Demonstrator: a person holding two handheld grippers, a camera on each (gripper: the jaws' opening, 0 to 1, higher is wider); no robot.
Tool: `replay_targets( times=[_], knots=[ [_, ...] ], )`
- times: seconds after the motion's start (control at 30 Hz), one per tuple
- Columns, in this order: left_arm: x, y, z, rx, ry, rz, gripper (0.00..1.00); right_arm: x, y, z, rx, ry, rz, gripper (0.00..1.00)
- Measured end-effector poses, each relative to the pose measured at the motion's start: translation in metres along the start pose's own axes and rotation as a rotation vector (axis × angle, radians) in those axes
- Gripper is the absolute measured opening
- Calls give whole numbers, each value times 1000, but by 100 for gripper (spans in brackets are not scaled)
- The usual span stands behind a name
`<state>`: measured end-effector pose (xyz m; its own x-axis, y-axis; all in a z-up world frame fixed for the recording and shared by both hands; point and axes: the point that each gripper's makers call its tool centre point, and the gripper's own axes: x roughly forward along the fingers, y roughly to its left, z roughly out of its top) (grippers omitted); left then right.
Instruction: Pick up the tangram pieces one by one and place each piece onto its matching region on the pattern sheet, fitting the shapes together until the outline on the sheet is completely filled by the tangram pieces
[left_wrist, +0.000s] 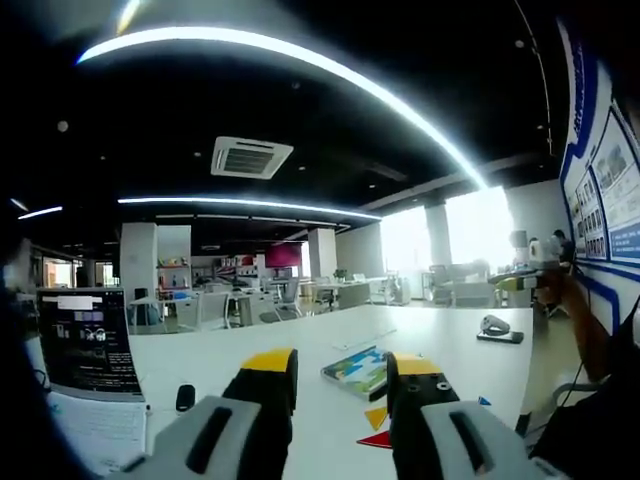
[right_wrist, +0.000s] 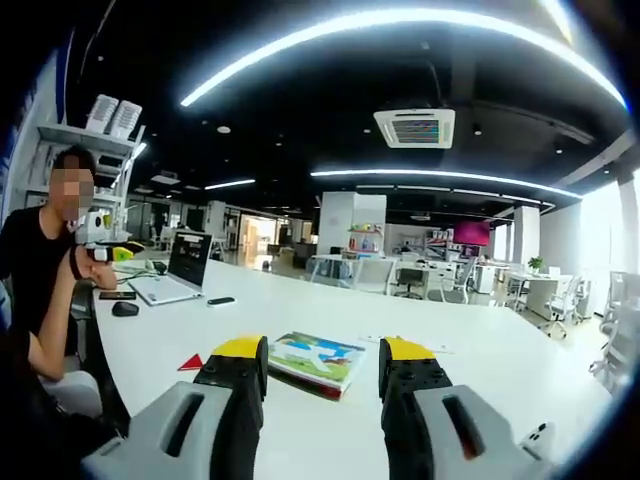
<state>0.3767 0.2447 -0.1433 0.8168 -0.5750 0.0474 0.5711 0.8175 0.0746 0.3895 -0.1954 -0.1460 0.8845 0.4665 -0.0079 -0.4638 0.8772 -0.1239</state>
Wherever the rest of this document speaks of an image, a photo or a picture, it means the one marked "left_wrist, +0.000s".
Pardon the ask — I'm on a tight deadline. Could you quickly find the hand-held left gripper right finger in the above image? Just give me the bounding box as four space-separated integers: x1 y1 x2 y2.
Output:
385 351 566 480

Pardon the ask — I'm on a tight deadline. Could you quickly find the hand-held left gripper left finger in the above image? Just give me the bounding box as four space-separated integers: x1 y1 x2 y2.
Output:
107 347 300 480

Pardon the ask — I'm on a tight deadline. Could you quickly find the red triangle tangram piece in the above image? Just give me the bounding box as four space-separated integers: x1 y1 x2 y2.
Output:
355 430 394 450

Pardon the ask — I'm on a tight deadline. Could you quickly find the orange triangle tangram piece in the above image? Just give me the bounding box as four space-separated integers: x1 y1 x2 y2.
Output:
363 405 390 432

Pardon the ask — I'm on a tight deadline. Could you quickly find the colourful pattern sheet booklet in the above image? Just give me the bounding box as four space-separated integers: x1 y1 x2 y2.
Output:
320 345 396 404

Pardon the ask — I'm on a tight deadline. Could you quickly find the white handheld controller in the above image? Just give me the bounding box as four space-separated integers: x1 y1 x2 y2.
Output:
480 314 512 335

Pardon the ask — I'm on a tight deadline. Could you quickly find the black computer mouse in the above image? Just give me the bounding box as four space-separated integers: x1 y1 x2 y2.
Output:
175 383 197 416

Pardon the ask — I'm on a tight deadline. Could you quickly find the grey office chair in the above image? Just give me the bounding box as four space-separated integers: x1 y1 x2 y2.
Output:
259 277 304 324

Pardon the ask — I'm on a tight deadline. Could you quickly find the shelf with colourful items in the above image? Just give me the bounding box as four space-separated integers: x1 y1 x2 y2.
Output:
156 256 193 302

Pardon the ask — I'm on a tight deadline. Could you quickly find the person's dark clothing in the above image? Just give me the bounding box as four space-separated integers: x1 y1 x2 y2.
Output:
528 294 640 480

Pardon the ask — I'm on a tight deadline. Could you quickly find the open laptop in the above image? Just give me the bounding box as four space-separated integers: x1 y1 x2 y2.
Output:
35 286 152 476

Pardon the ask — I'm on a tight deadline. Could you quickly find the straight ceiling light strip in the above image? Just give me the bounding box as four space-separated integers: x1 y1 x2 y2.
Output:
117 195 384 221

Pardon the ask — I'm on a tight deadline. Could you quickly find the ceiling air conditioner vent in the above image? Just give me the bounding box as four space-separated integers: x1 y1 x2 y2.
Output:
209 135 295 180

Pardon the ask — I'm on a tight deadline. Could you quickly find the short ceiling light strip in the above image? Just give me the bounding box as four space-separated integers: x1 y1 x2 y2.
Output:
17 204 64 221

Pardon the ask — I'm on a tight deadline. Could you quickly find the long curved ceiling light strip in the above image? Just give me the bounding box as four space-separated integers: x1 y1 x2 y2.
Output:
74 25 491 191

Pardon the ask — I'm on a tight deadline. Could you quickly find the black cable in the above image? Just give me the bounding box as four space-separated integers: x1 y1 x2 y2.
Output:
558 349 587 407

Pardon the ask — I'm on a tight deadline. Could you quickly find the blue white wall poster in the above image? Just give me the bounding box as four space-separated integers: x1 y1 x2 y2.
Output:
556 19 640 274

